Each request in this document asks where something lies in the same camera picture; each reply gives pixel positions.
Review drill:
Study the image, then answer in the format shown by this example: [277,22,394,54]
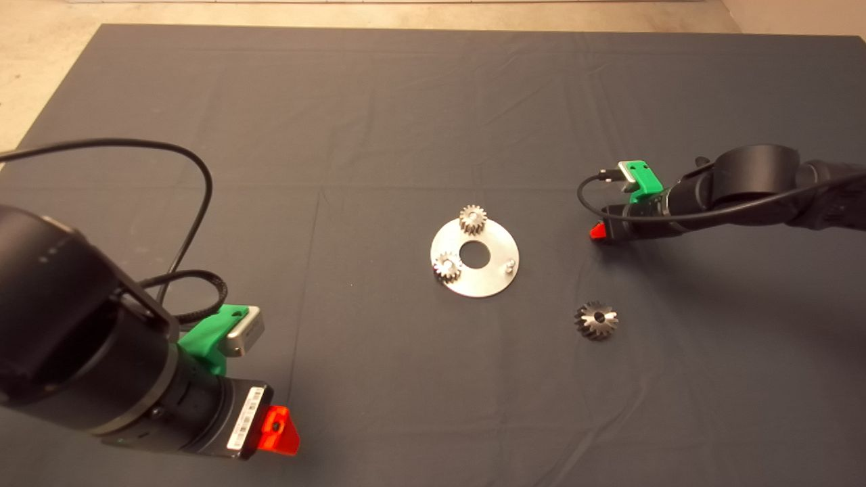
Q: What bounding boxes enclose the dark grey table cloth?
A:
[0,24,866,487]

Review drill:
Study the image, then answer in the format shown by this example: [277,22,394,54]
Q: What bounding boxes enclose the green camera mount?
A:
[621,160,665,204]
[177,304,251,377]

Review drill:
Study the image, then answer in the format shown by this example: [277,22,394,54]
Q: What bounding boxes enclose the braided black cable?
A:
[134,269,229,325]

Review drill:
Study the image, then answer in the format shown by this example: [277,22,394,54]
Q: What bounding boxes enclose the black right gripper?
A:
[589,196,674,243]

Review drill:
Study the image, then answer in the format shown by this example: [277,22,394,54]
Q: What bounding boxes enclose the large steel gear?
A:
[574,301,620,341]

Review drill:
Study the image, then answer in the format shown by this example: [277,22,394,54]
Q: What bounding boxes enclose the small steel gear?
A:
[433,252,463,283]
[459,205,488,236]

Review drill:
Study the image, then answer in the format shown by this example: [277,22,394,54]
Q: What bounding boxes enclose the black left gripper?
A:
[185,375,300,462]

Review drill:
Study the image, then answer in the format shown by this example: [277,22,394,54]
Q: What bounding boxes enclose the round metal plate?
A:
[430,216,520,298]

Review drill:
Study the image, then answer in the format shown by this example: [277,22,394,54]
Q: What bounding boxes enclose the thin black cable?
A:
[0,138,214,305]

